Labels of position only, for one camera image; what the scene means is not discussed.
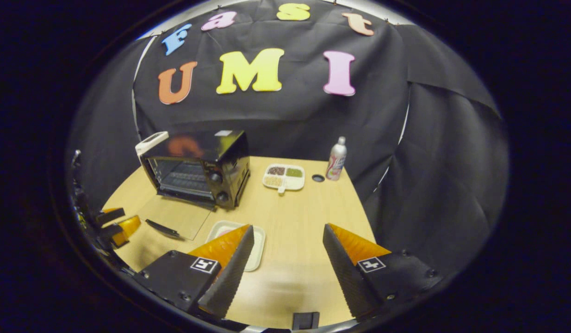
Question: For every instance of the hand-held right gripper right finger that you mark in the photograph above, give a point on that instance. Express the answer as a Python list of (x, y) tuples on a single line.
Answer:
[(345, 273)]

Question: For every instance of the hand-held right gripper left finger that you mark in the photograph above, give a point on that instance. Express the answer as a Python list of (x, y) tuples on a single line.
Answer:
[(230, 277)]

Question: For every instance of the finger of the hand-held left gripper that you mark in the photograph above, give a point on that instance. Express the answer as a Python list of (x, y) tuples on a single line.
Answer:
[(110, 215), (126, 229)]

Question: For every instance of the white rectangular plate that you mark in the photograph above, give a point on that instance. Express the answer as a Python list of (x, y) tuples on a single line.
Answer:
[(257, 252)]

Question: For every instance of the black electric oven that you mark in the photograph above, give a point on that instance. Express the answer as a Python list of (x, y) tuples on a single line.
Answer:
[(220, 152)]

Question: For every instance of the white toaster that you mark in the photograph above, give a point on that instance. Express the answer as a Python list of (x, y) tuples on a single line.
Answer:
[(149, 142)]

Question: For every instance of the white divided dish with grains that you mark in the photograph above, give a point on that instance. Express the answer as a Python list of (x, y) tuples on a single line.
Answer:
[(285, 182)]

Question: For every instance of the silver pink drink bottle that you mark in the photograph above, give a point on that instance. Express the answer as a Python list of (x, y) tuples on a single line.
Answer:
[(336, 162)]

